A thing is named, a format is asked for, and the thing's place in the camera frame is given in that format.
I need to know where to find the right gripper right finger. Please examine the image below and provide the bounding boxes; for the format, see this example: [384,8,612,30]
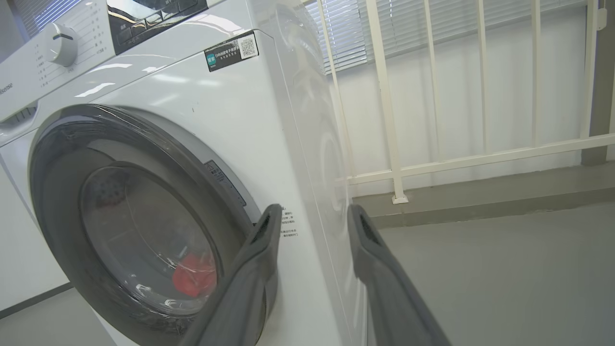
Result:
[347,204,452,346]

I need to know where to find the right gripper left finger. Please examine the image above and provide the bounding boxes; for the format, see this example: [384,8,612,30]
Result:
[179,204,283,346]

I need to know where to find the red garment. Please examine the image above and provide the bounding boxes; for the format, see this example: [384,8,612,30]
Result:
[172,254,218,297]

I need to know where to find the dark round glass machine door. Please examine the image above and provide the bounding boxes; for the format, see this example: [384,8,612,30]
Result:
[28,105,279,346]

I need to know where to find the white front-load washing machine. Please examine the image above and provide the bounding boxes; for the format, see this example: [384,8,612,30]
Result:
[0,0,368,346]

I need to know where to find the grey warning sticker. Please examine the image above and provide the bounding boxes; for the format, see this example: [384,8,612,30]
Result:
[204,160,248,208]

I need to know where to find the cream metal railing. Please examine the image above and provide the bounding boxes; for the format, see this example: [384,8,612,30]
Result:
[315,0,615,205]

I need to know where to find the black QR code sticker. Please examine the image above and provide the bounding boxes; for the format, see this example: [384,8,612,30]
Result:
[204,32,259,73]

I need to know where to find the white window blinds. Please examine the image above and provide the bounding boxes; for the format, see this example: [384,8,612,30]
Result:
[305,0,587,74]

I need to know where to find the black display panel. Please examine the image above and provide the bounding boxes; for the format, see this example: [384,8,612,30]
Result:
[107,0,208,55]

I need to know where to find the white control knob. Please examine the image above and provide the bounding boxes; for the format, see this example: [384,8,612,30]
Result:
[43,23,78,67]

